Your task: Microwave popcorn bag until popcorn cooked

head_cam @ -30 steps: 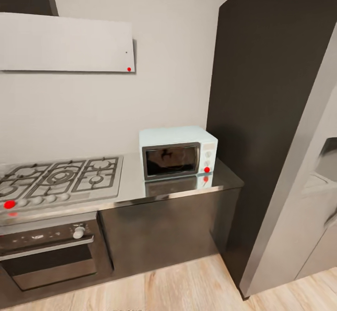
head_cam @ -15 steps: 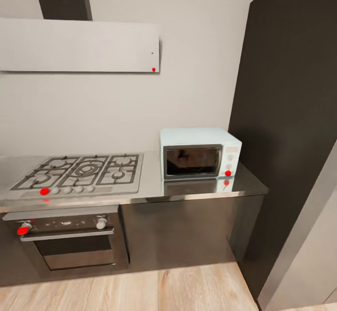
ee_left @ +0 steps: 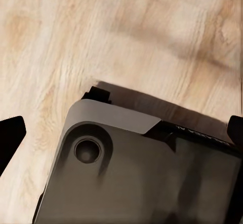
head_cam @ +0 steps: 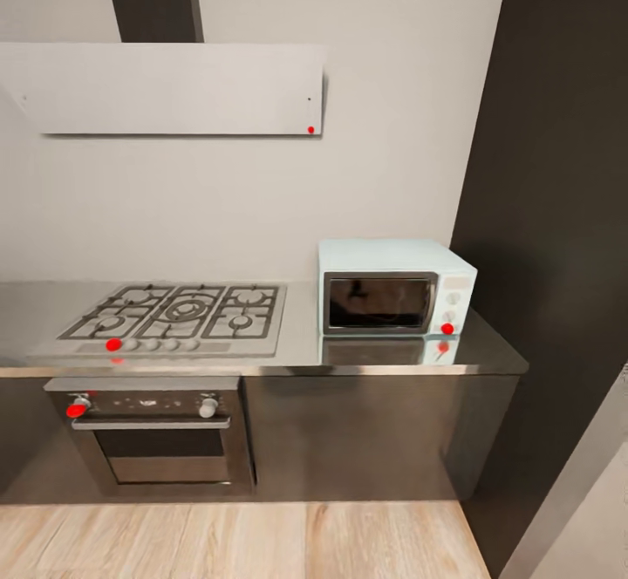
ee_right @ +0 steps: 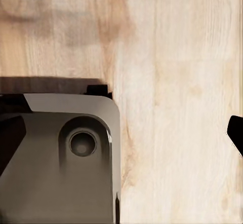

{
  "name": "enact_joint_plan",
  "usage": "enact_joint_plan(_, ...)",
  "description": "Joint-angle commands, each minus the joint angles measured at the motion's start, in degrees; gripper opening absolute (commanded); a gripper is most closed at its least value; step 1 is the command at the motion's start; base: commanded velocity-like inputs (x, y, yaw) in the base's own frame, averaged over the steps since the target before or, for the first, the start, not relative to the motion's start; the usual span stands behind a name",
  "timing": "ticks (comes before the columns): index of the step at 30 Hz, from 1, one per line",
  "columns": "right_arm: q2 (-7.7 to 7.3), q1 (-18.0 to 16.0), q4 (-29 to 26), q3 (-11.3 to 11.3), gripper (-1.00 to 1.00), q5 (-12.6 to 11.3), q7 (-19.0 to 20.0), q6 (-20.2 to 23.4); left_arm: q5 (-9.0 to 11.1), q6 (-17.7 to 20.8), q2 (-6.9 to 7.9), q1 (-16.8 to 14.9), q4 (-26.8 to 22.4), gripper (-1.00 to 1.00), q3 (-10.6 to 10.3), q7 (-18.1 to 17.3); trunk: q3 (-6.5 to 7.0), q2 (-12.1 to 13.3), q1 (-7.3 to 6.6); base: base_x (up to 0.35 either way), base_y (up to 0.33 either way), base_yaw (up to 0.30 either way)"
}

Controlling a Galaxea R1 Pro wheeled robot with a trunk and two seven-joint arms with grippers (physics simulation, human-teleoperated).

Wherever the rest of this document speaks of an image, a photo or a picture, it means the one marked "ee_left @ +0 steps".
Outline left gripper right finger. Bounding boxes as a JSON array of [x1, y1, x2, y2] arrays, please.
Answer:
[[227, 115, 243, 156]]

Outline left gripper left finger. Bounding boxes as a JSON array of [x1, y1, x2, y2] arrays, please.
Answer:
[[0, 116, 26, 177]]

